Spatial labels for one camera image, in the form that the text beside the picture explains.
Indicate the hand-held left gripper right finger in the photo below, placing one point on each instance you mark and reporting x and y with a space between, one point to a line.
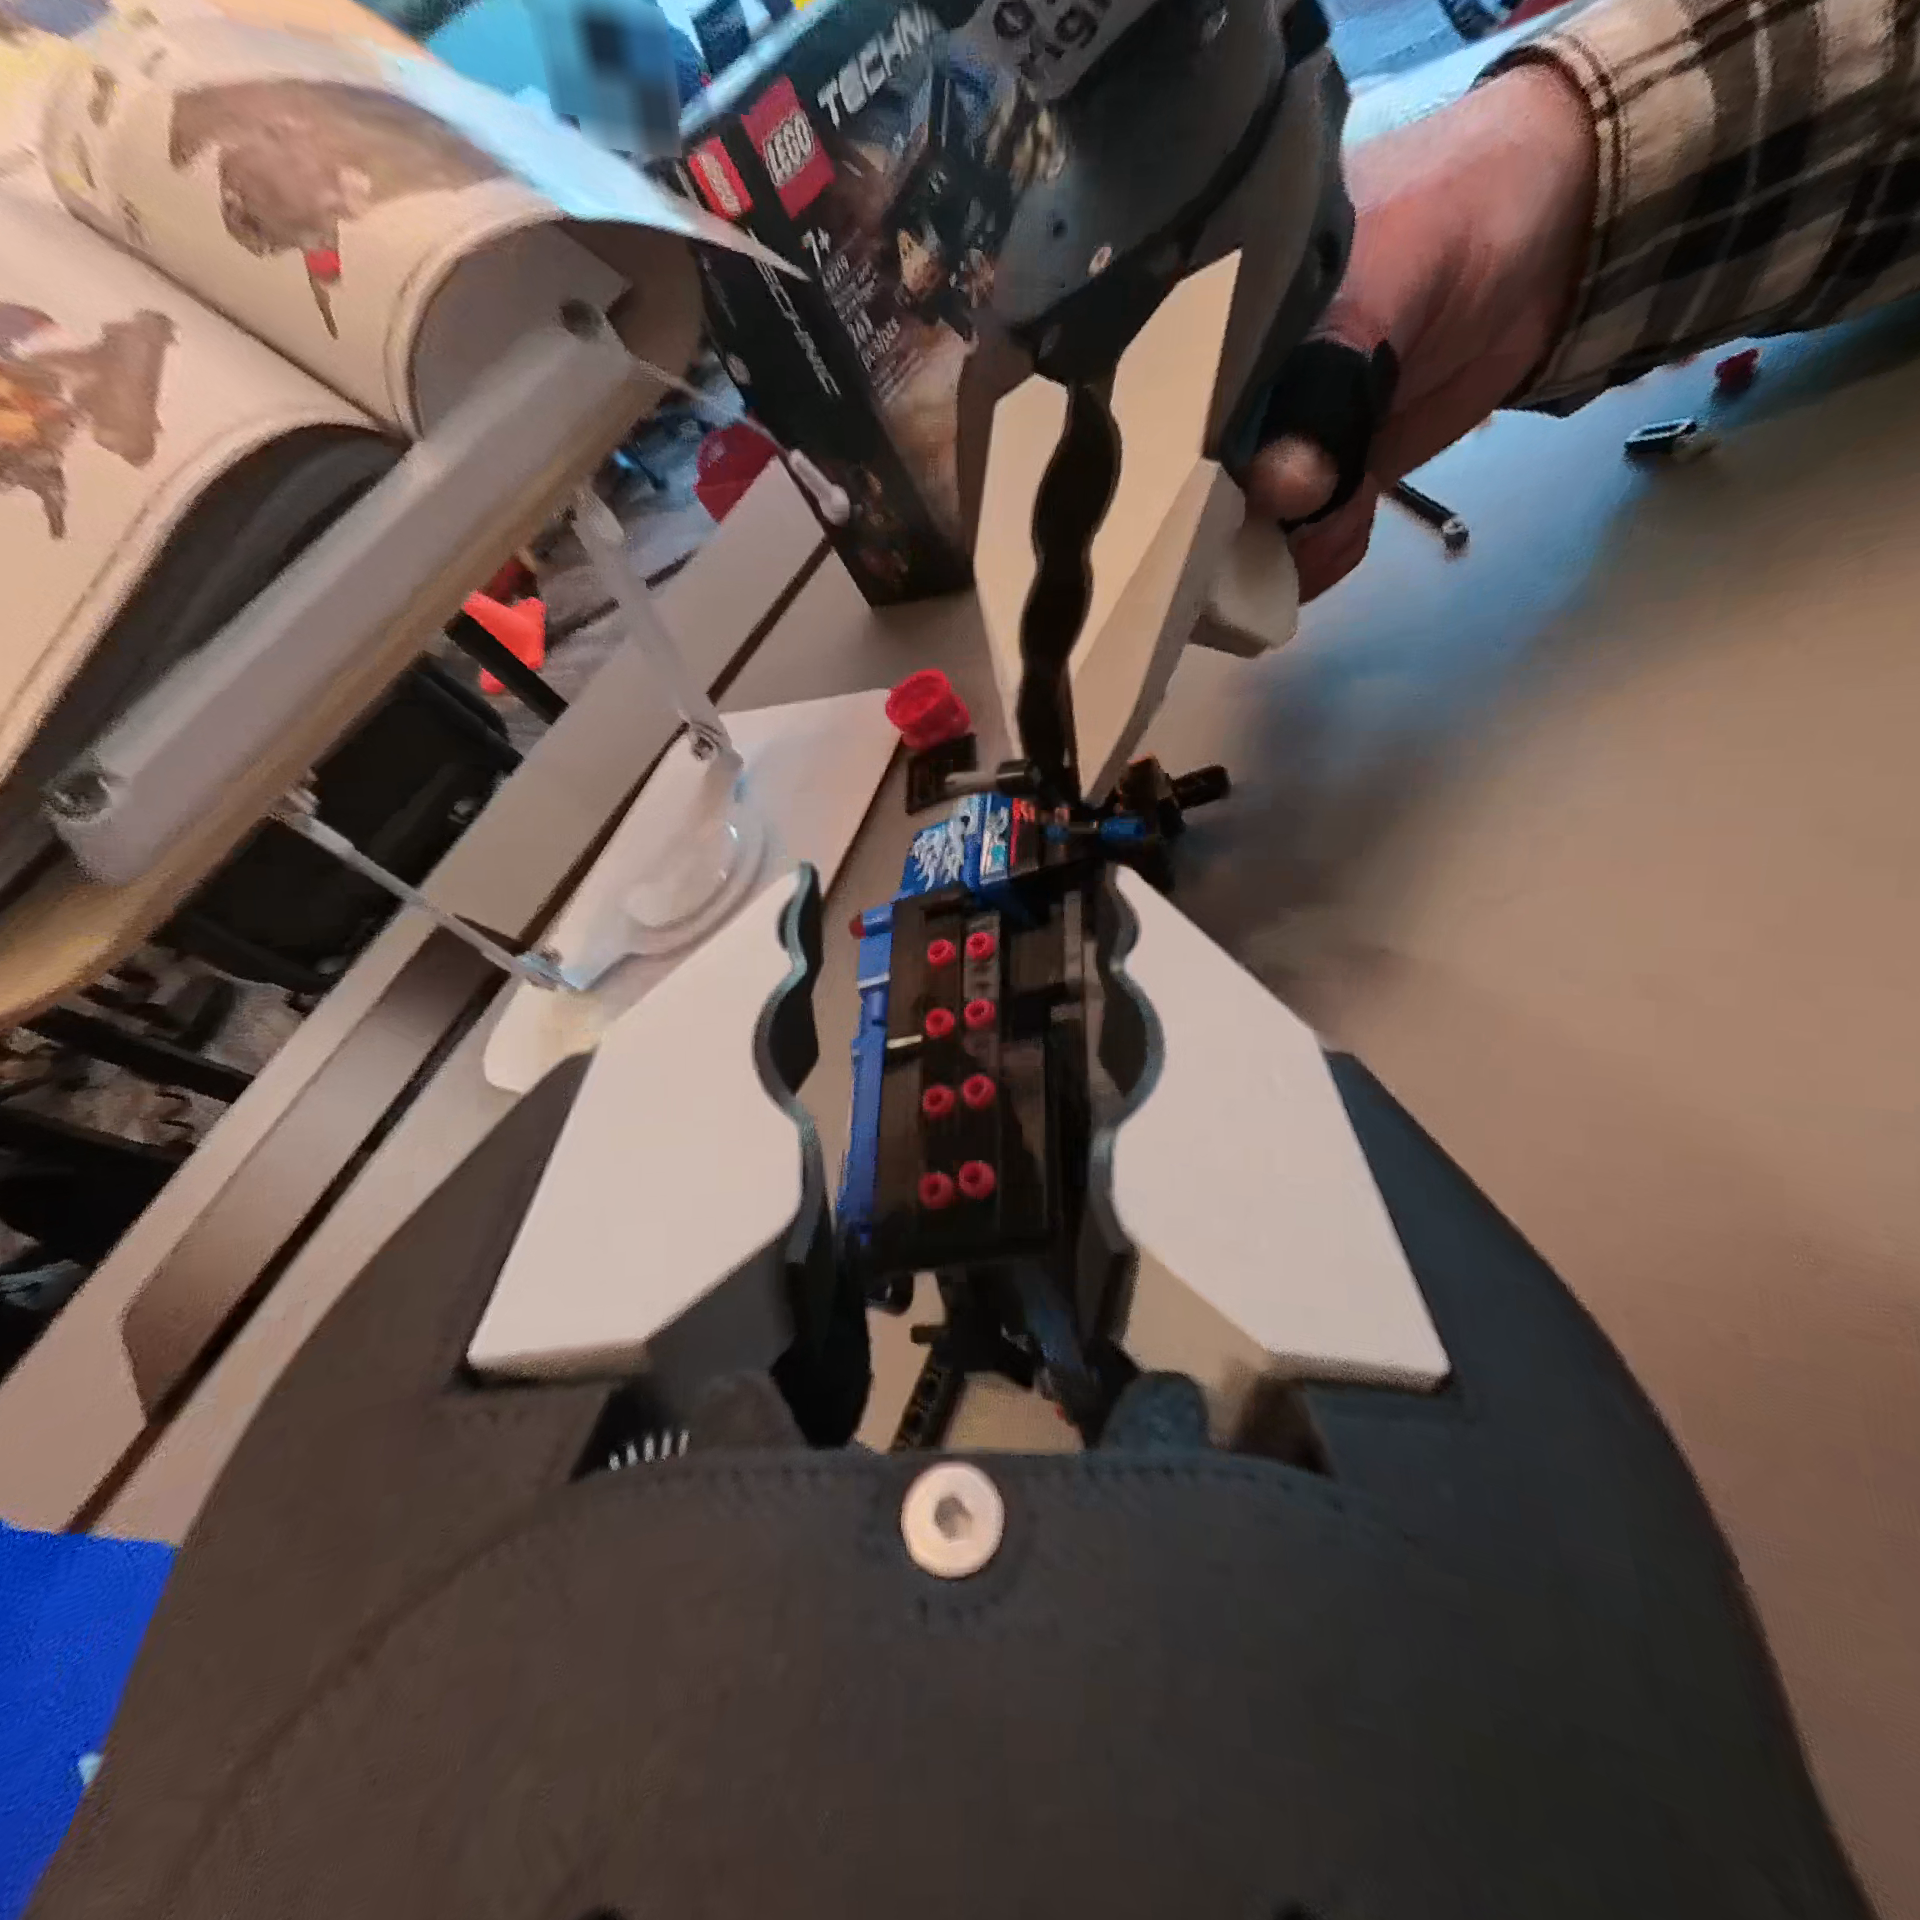
1260 1185

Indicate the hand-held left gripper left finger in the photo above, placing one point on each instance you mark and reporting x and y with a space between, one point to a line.
661 1185

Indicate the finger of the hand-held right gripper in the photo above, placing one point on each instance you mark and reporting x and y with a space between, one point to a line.
1178 422
1008 510

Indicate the black and blue brick car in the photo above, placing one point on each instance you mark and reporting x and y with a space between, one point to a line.
960 1080

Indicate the person's right hand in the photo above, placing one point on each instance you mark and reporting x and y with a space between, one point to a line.
1455 255

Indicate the black toy brick box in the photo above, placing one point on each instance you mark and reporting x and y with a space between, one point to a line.
840 375

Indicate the red toy wheel hub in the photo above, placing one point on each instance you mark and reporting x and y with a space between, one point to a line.
923 709

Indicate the black toy axle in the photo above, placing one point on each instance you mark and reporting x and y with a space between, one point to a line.
1424 510

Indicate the black square brick plate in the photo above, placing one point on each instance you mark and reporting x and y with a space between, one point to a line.
939 773

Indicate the red bucket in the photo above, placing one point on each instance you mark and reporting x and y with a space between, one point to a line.
735 473

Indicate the white book stand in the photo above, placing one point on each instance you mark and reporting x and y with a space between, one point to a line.
819 750

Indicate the black office chair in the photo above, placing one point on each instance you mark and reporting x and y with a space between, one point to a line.
375 810

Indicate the small black brick connector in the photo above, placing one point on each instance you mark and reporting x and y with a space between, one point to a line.
1666 438

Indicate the orange cone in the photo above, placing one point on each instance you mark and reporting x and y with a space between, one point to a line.
511 629

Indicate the small red brick pin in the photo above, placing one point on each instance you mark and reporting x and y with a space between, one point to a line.
1738 368

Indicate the blue storage bin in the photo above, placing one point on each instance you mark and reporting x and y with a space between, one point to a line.
61 1680

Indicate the building instruction booklet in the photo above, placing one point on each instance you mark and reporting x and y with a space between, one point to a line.
226 375

